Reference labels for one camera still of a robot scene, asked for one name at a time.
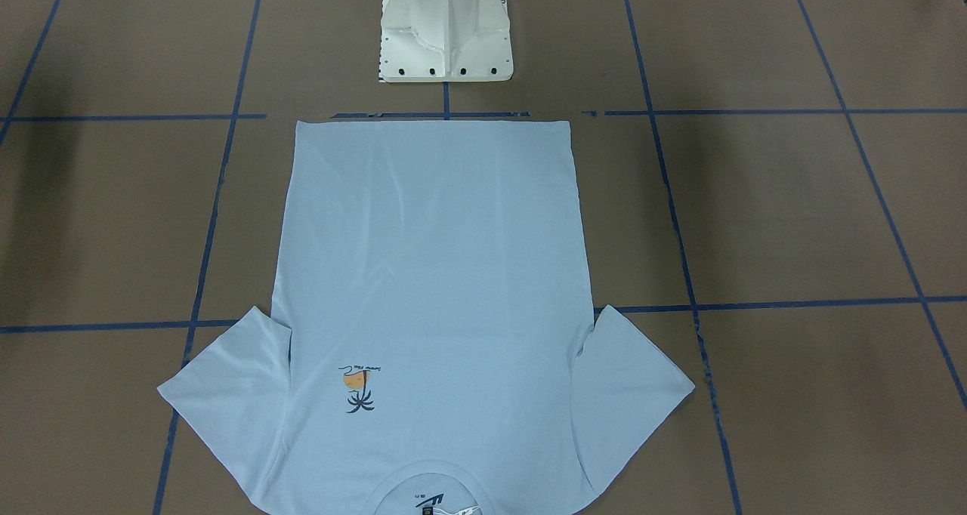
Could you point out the light blue t-shirt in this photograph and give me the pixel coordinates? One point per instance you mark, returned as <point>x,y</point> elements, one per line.
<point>432,345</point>

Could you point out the white camera mast base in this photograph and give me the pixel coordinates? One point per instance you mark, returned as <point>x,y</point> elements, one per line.
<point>428,41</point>

